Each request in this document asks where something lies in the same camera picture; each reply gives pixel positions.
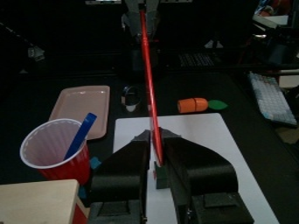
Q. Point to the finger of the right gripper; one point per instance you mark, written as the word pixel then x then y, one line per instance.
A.
pixel 154 16
pixel 133 17

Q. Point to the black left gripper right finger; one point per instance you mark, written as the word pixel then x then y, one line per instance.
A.
pixel 202 180

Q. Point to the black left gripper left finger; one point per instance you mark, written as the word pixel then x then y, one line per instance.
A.
pixel 121 180

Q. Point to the red plastic toy knife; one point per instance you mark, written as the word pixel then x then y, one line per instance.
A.
pixel 150 87

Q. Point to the small blue toy piece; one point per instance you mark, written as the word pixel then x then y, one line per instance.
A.
pixel 95 162

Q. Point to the white cutting board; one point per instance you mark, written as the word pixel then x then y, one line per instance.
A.
pixel 198 131

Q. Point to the blue plastic stick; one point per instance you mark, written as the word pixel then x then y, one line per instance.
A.
pixel 79 135

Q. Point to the red plastic cup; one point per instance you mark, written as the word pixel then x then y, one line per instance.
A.
pixel 51 145

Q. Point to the wooden box with red panel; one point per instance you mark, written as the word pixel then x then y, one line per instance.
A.
pixel 37 201

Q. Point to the orange toy carrot green leaf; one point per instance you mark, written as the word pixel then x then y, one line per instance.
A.
pixel 193 105

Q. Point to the pink plastic tray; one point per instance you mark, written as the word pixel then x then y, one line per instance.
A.
pixel 83 103

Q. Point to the white computer keyboard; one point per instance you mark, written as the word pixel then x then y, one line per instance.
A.
pixel 273 99

